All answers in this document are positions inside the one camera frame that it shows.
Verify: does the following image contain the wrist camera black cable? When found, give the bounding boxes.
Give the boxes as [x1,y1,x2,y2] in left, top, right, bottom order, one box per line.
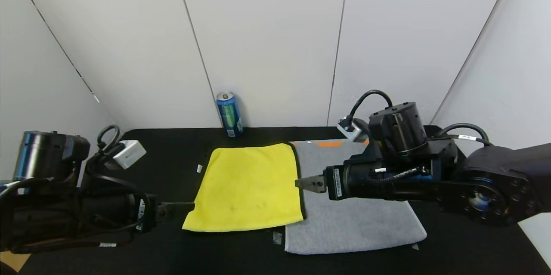
[347,90,393,126]
[84,125,151,207]

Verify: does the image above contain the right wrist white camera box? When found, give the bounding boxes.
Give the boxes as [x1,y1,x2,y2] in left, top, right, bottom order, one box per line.
[337,118,369,142]

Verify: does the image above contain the right wrist camera black cable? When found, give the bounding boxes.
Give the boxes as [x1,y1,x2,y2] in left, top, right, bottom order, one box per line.
[347,90,393,126]

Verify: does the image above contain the grey towel with orange marks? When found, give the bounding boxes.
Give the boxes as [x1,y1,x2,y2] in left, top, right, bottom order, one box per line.
[284,139,427,255]

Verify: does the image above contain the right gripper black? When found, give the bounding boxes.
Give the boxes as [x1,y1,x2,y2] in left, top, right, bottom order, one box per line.
[294,162,374,201]

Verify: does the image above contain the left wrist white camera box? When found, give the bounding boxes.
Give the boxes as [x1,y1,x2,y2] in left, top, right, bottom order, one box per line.
[113,139,147,170]

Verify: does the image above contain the blue soda can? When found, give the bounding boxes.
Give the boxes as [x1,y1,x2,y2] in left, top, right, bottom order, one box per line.
[217,91,245,139]

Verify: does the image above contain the yellow microfibre towel black edge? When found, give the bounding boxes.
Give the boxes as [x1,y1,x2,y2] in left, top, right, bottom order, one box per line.
[182,143,306,232]

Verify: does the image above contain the right arm labelled black cable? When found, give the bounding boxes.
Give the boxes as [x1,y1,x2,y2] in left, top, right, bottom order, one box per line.
[434,123,494,147]

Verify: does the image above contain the left wrist camera black cable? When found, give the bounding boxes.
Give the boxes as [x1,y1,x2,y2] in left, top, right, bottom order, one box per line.
[84,125,151,207]

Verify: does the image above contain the left arm labelled thin cable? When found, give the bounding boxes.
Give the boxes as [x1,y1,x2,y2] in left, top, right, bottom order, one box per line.
[13,223,145,254]

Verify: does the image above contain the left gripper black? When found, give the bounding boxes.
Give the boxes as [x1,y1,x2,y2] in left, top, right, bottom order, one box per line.
[82,193,195,233]

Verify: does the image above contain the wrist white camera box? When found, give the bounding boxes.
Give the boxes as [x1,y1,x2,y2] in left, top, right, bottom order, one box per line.
[113,139,147,170]
[337,118,369,142]

